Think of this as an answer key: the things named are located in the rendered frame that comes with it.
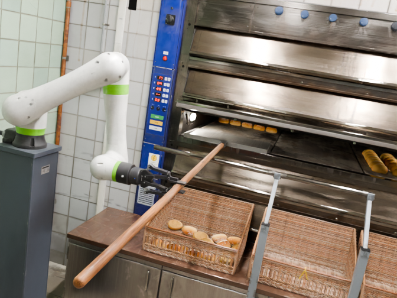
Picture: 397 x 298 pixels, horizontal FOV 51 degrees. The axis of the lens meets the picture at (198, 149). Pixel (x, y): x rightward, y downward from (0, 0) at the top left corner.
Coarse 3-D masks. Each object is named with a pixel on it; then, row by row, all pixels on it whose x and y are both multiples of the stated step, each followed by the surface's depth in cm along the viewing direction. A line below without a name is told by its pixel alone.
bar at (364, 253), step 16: (224, 160) 230; (288, 176) 222; (272, 192) 218; (352, 192) 214; (368, 192) 213; (368, 208) 209; (368, 224) 204; (256, 256) 210; (368, 256) 195; (256, 272) 212; (352, 288) 200
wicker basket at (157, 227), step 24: (192, 192) 274; (168, 216) 276; (192, 216) 273; (216, 216) 269; (240, 216) 266; (144, 240) 238; (168, 240) 234; (192, 240) 230; (240, 240) 232; (216, 264) 229
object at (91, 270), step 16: (208, 160) 217; (192, 176) 187; (176, 192) 164; (160, 208) 146; (144, 224) 132; (128, 240) 120; (112, 256) 111; (80, 272) 100; (96, 272) 102; (80, 288) 97
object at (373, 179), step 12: (192, 144) 273; (204, 144) 270; (216, 144) 268; (252, 156) 263; (264, 156) 261; (276, 156) 260; (312, 168) 254; (324, 168) 252; (336, 168) 254; (360, 180) 248; (372, 180) 246; (384, 180) 245; (396, 180) 247
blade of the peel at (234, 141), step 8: (184, 136) 273; (192, 136) 272; (200, 136) 270; (208, 136) 285; (216, 136) 289; (224, 136) 294; (232, 136) 298; (232, 144) 266; (240, 144) 264; (248, 144) 279; (256, 144) 283; (264, 144) 287; (264, 152) 262
